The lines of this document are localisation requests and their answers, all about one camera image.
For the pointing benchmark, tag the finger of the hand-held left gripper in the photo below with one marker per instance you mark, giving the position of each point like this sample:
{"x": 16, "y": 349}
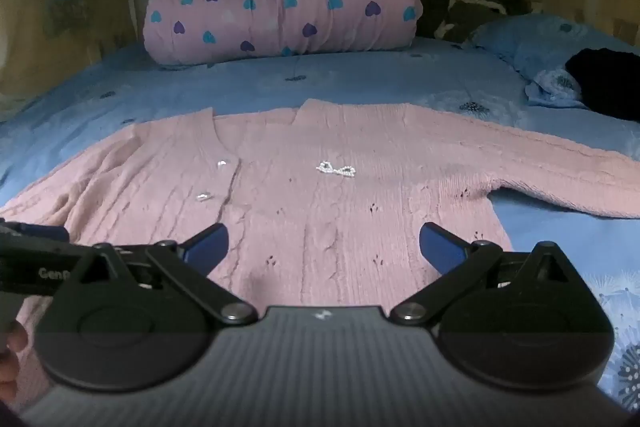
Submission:
{"x": 45, "y": 232}

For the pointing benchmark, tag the black cloth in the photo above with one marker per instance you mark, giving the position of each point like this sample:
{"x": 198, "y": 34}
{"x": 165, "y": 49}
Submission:
{"x": 610, "y": 82}

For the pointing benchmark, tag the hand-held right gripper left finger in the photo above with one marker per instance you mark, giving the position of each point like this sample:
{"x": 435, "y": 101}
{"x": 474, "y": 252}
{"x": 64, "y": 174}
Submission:
{"x": 207, "y": 249}

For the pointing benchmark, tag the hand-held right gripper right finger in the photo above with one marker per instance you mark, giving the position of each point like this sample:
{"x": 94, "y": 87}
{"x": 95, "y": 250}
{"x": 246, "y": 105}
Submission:
{"x": 440, "y": 249}

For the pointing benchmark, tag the pink knitted cardigan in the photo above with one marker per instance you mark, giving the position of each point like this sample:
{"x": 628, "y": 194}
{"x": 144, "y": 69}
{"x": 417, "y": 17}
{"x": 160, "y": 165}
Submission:
{"x": 325, "y": 207}

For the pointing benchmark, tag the dark plush toy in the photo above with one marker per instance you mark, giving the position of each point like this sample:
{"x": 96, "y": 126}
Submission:
{"x": 470, "y": 9}

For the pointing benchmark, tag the person's left hand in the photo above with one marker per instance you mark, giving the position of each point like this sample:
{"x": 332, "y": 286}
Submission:
{"x": 12, "y": 357}

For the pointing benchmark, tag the blue dandelion print bedsheet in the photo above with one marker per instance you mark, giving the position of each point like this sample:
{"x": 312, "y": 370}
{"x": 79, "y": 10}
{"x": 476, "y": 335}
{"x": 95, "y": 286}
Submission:
{"x": 350, "y": 77}

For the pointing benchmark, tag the blue pillow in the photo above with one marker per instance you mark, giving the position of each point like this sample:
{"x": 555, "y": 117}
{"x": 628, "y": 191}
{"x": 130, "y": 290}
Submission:
{"x": 530, "y": 42}

